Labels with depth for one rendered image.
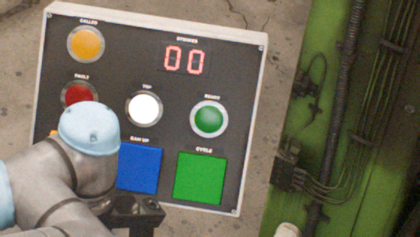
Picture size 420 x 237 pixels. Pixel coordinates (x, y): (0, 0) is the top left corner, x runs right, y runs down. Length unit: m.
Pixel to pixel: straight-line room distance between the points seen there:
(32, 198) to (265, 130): 1.93
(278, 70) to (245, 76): 1.75
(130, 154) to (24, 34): 1.80
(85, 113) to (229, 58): 0.34
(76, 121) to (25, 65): 1.98
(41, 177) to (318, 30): 0.64
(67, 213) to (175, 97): 0.42
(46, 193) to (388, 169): 0.78
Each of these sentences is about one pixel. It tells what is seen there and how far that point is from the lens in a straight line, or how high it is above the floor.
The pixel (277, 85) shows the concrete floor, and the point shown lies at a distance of 3.22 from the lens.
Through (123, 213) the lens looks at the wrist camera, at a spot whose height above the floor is 1.10.
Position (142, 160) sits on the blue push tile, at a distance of 1.56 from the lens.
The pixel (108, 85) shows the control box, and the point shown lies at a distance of 1.54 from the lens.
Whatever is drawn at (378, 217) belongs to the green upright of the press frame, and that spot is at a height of 0.78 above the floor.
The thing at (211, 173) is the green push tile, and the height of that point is 1.02.
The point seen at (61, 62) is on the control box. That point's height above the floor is 1.13.
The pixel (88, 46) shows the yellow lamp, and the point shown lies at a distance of 1.53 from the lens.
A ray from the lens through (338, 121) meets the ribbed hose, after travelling 1.75.
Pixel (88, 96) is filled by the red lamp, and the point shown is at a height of 1.10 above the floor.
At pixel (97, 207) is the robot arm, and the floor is 1.16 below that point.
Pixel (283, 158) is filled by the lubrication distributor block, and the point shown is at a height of 0.84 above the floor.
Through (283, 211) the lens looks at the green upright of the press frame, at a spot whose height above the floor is 0.67.
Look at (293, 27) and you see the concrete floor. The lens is 3.45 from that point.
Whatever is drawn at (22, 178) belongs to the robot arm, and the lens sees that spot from 1.21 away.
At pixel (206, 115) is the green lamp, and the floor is 1.10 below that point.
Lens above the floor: 2.18
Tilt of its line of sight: 44 degrees down
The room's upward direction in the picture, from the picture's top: 6 degrees clockwise
